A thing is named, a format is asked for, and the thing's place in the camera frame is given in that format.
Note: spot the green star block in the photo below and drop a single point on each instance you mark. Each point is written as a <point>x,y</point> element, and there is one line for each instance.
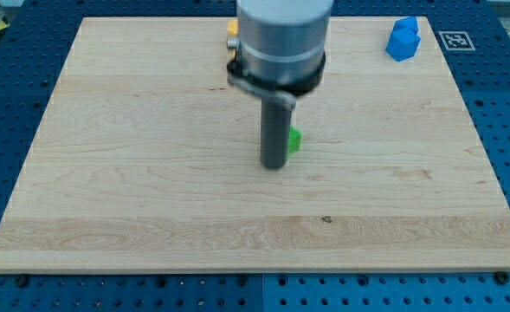
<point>294,141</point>

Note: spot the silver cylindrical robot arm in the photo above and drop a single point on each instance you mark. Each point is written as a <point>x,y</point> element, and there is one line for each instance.
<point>280,47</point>

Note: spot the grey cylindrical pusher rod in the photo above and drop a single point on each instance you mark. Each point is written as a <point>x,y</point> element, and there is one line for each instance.
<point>275,130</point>

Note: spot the light wooden board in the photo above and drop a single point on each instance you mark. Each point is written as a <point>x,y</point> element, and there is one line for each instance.
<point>146,161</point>

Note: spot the yellow block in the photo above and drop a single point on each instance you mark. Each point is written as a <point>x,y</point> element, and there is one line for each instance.
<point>233,27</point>

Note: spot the blue hexagonal block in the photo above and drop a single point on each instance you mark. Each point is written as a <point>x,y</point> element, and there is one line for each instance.
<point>402,44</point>

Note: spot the blue block behind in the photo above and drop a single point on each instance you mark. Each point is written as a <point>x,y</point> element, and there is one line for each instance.
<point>409,23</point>

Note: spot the black white fiducial marker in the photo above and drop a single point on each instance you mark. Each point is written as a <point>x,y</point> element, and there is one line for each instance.
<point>456,40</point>

